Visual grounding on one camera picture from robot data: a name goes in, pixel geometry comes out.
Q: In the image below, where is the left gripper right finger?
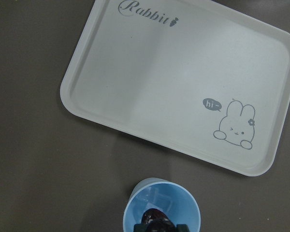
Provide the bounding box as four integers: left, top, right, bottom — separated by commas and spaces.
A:
176, 224, 189, 232

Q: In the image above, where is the dark cherries pair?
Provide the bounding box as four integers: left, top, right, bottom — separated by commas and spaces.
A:
141, 208, 176, 232

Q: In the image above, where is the blue plastic cup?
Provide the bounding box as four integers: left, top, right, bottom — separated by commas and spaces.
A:
123, 177, 201, 232

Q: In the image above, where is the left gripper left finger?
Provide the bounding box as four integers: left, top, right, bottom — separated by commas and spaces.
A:
134, 224, 148, 232

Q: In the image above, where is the cream rabbit tray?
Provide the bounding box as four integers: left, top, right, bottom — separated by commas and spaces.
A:
60, 0, 290, 176

